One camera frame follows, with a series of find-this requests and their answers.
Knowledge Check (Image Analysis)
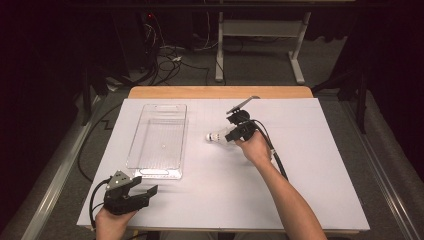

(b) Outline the left hand-held gripper black cable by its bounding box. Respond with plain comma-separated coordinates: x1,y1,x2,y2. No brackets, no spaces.
88,178,112,231

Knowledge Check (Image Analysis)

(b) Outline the tangle of floor cables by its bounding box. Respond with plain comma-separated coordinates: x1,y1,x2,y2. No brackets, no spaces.
143,13,214,86

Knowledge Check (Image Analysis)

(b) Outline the dark stand leg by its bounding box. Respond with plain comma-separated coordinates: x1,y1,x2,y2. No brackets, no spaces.
81,64,112,127
312,65,368,135

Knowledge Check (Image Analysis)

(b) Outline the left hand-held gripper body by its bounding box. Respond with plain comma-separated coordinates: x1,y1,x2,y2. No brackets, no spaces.
103,170,150,216

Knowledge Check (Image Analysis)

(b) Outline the long black floor cable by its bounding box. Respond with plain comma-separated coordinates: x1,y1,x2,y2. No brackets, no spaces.
77,103,125,183

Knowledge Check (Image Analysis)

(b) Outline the person's left hand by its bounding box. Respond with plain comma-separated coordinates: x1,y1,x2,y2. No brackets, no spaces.
95,207,138,240

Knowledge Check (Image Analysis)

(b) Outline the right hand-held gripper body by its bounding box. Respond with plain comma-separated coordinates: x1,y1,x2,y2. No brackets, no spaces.
226,95,261,140

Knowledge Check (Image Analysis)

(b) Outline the hand-held gripper black cable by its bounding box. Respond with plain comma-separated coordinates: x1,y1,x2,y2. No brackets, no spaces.
88,178,112,231
249,118,290,182

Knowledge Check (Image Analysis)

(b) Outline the clear plastic bin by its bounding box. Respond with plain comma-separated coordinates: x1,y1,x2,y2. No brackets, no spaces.
125,103,190,180

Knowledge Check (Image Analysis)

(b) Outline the right hand-held gripper black cable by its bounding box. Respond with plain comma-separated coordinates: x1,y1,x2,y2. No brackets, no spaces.
249,118,290,182

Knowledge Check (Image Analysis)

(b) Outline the white paper sheet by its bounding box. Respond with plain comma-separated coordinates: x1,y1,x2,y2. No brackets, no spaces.
76,97,371,232

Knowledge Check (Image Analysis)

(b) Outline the grey metal floor rail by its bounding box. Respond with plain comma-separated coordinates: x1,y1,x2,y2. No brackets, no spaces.
19,95,102,240
339,99,424,240

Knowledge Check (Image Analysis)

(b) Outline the person's right hand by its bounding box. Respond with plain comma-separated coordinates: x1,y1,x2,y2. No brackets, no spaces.
234,130,273,168

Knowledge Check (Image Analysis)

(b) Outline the white metal stand frame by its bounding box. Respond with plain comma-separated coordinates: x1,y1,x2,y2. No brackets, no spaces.
214,11,306,85

